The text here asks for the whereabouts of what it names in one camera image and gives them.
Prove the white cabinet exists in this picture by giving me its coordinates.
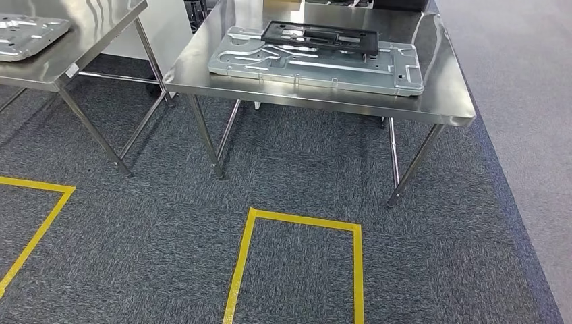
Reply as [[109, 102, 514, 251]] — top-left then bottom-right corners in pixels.
[[101, 0, 194, 78]]

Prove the stamped metal plate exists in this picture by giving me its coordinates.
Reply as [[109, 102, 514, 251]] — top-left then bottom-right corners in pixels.
[[207, 26, 426, 97], [0, 13, 72, 63]]

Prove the black plastic plate frame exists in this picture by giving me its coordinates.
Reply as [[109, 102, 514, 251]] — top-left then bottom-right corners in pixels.
[[260, 20, 380, 57]]

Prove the steel workbench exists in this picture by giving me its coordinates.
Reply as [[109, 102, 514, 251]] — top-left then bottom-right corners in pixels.
[[163, 0, 477, 209], [0, 0, 176, 178]]

